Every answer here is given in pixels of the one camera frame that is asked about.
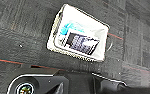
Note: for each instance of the white box with dark picture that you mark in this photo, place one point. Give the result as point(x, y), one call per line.
point(81, 43)

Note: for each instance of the grey robot torso limb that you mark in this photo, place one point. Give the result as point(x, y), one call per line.
point(107, 86)

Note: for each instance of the light blue plush toy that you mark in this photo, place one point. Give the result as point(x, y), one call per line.
point(66, 28)

